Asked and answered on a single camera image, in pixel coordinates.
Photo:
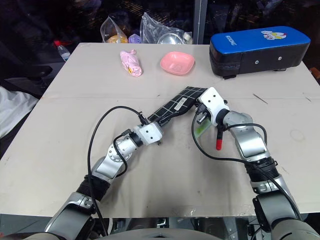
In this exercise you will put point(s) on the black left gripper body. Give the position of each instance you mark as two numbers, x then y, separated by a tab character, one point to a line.
159	143

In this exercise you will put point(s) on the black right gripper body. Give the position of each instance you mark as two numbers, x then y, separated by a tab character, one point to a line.
202	112

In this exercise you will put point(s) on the black grid pouch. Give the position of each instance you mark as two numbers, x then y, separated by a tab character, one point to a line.
185	100

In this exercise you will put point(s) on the red capped black marker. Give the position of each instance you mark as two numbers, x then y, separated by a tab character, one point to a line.
219	143

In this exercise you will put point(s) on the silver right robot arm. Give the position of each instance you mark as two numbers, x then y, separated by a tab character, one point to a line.
252	142

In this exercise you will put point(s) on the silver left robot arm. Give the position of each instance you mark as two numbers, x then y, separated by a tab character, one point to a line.
105	167

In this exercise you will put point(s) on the pink plastic bowl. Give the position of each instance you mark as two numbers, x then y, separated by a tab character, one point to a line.
177	63

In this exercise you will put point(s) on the steel bowl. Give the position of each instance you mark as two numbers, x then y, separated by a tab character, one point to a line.
170	38

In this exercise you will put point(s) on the blue and black case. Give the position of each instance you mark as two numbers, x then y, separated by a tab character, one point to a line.
257	50

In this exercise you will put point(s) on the grey metal pole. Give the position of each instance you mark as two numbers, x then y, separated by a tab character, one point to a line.
200	22

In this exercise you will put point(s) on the clear bag with steel bowl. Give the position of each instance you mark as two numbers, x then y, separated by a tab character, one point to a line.
160	30

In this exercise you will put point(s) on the purple plastic object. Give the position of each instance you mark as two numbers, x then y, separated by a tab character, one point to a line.
134	38

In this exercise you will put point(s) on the clear bag with orange item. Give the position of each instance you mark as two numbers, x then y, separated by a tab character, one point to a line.
112	32

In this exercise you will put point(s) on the clear water bottle red cap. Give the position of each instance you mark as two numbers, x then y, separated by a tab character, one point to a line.
62	51

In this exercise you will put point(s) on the white cloth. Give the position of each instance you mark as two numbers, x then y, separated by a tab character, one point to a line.
12	107

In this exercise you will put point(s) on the black chair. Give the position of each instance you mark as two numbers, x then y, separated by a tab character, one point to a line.
27	67

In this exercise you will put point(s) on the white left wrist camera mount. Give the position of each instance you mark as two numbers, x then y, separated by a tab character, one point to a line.
149	133

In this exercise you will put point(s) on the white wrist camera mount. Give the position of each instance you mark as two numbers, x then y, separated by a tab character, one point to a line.
213	102
149	133

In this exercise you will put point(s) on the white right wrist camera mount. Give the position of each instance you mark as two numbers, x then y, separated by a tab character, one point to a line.
213	102

